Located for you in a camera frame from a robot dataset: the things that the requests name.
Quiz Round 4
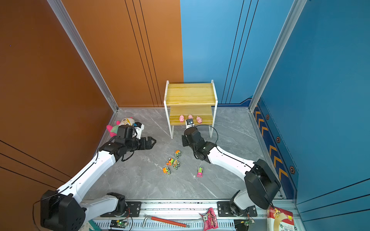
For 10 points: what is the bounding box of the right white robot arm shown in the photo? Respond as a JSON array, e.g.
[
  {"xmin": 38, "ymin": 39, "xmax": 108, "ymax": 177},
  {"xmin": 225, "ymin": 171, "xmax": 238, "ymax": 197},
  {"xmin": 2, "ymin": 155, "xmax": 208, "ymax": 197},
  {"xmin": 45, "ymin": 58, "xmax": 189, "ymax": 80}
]
[{"xmin": 182, "ymin": 127, "xmax": 281, "ymax": 216}]

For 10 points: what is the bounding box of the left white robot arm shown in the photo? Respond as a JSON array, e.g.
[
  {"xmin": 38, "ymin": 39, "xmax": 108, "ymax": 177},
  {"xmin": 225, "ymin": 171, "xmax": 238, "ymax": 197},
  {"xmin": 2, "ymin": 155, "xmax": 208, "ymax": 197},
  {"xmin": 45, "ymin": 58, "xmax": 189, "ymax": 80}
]
[{"xmin": 40, "ymin": 123, "xmax": 157, "ymax": 231}]

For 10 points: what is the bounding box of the green orange toy truck top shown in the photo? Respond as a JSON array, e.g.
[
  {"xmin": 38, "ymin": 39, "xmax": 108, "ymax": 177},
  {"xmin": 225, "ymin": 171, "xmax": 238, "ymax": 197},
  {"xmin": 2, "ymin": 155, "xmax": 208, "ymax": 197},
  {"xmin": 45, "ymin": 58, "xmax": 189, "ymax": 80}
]
[{"xmin": 175, "ymin": 150, "xmax": 182, "ymax": 158}]

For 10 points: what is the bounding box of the orange toy truck middle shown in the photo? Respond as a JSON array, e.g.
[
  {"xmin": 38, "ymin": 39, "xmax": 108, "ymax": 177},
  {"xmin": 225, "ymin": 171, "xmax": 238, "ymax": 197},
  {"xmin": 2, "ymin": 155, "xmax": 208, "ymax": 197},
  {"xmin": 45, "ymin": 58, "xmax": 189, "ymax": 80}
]
[{"xmin": 166, "ymin": 158, "xmax": 174, "ymax": 166}]

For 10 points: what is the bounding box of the plush doll pink white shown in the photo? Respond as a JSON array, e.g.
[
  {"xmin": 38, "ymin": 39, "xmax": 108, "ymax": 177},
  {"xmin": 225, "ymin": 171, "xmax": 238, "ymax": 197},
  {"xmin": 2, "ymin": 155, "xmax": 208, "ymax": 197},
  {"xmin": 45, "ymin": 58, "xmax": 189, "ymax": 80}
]
[{"xmin": 106, "ymin": 117, "xmax": 135, "ymax": 137}]

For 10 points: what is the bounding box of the orange green toy truck bottom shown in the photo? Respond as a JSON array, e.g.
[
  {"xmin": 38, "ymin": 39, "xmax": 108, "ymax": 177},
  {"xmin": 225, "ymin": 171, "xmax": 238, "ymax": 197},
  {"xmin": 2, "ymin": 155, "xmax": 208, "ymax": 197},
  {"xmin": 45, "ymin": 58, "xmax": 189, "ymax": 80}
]
[{"xmin": 162, "ymin": 167, "xmax": 171, "ymax": 175}]

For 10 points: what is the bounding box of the green toy truck middle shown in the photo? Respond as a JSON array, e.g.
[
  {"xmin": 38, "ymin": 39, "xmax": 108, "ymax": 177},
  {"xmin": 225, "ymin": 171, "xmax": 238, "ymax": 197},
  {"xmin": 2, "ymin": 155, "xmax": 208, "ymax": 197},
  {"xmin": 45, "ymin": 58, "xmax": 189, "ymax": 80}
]
[{"xmin": 172, "ymin": 160, "xmax": 180, "ymax": 169}]

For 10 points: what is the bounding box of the pink toy truck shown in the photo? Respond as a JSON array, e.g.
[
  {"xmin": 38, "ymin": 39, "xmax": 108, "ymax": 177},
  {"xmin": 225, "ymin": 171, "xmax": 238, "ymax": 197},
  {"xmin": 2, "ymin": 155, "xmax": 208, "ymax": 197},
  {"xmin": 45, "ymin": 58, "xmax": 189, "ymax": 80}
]
[{"xmin": 197, "ymin": 167, "xmax": 203, "ymax": 178}]

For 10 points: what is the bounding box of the green circuit board left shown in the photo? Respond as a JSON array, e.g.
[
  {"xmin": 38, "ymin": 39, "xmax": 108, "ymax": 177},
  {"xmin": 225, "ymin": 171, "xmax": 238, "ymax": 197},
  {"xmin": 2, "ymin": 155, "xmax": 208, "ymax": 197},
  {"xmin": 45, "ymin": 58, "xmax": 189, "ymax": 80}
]
[{"xmin": 109, "ymin": 219, "xmax": 129, "ymax": 229}]

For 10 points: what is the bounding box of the pink snack packet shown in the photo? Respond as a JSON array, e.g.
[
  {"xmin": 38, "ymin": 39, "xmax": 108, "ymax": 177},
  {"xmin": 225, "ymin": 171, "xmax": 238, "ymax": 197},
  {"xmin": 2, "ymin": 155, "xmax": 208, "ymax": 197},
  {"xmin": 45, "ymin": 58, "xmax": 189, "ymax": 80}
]
[{"xmin": 200, "ymin": 208, "xmax": 219, "ymax": 231}]

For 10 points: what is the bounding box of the teal cloth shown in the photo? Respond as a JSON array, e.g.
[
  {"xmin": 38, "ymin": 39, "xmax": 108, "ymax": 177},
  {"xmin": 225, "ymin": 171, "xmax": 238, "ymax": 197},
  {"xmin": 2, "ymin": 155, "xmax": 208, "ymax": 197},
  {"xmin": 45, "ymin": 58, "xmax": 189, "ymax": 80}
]
[{"xmin": 82, "ymin": 220, "xmax": 102, "ymax": 231}]

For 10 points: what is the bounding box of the circuit board right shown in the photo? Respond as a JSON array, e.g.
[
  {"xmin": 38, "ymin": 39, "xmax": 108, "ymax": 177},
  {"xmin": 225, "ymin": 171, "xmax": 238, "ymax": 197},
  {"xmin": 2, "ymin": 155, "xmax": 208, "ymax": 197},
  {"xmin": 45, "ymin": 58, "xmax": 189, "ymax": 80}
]
[{"xmin": 234, "ymin": 219, "xmax": 255, "ymax": 231}]

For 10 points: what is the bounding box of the red white box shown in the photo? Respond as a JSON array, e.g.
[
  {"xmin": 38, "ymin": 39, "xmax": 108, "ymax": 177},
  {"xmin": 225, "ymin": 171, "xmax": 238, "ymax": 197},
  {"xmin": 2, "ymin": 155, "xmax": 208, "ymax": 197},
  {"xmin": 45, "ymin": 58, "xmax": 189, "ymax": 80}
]
[{"xmin": 267, "ymin": 206, "xmax": 295, "ymax": 231}]

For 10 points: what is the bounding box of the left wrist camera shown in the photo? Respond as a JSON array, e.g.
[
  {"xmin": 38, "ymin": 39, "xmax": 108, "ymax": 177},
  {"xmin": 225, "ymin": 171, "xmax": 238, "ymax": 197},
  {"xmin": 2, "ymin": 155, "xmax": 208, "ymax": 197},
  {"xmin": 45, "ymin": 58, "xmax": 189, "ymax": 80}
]
[{"xmin": 134, "ymin": 122, "xmax": 145, "ymax": 140}]

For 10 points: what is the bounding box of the white shelf frame with wood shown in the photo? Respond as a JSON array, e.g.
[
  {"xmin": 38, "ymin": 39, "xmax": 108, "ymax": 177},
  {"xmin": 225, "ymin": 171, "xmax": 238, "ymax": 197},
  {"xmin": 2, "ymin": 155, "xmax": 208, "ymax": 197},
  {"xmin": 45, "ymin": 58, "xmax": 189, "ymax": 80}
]
[{"xmin": 163, "ymin": 80, "xmax": 218, "ymax": 138}]

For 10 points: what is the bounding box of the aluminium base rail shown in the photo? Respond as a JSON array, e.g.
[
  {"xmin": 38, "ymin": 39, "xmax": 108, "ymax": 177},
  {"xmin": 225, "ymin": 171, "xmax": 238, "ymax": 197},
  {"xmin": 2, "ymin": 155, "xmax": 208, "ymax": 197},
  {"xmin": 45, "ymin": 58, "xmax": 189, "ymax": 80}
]
[{"xmin": 93, "ymin": 199, "xmax": 267, "ymax": 231}]

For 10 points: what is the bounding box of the red handled tool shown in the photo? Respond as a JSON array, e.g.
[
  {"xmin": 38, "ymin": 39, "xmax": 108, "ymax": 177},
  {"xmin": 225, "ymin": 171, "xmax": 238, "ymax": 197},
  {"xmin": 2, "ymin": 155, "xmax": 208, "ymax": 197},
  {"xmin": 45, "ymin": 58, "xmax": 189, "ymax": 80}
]
[{"xmin": 142, "ymin": 216, "xmax": 189, "ymax": 228}]

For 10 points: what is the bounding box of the aluminium corner post left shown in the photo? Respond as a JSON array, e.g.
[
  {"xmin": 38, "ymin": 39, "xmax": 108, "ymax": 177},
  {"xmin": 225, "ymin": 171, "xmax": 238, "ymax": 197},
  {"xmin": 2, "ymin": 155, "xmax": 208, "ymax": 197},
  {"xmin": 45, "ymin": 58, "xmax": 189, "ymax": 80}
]
[{"xmin": 47, "ymin": 0, "xmax": 119, "ymax": 112}]

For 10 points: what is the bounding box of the aluminium corner post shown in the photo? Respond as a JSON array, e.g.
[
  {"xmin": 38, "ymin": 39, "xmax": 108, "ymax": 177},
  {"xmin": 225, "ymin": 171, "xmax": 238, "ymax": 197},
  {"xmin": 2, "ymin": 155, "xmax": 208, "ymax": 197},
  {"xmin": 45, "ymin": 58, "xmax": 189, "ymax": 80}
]
[
  {"xmin": 47, "ymin": 0, "xmax": 119, "ymax": 112},
  {"xmin": 249, "ymin": 0, "xmax": 307, "ymax": 113}
]

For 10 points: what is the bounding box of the aluminium corner post right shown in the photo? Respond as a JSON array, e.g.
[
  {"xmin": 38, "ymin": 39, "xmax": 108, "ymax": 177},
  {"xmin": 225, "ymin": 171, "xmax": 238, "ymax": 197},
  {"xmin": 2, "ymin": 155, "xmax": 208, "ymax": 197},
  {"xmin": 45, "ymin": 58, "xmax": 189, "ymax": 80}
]
[{"xmin": 249, "ymin": 0, "xmax": 307, "ymax": 113}]

